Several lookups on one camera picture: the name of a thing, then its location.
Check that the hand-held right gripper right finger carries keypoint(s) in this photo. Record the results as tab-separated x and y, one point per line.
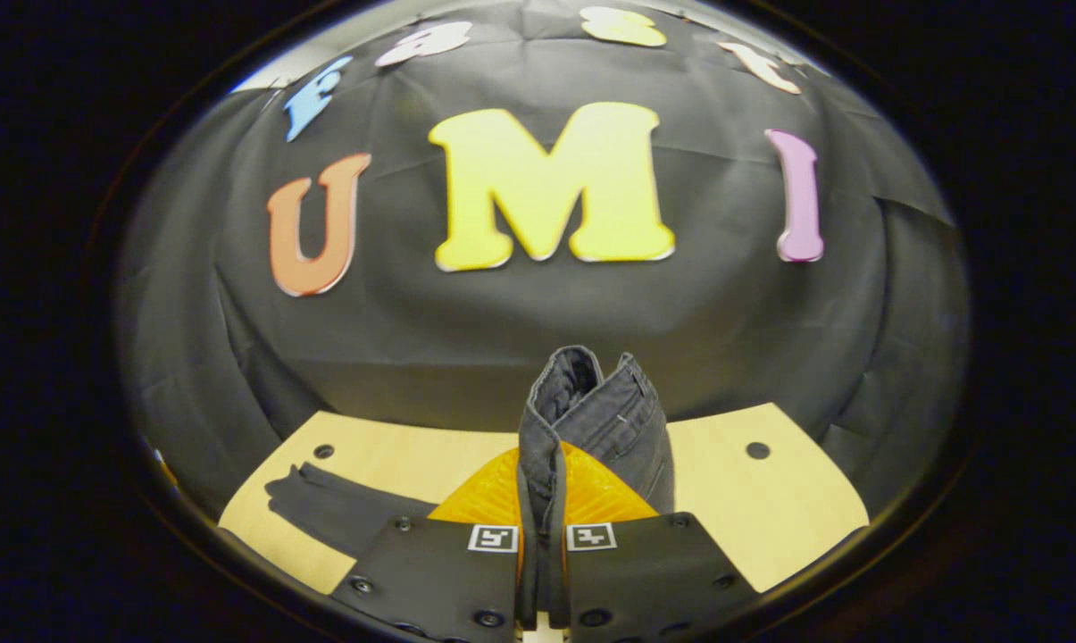
654	572

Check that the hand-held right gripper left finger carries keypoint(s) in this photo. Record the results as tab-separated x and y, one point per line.
439	580

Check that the black jeans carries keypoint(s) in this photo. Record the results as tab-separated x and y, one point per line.
609	420

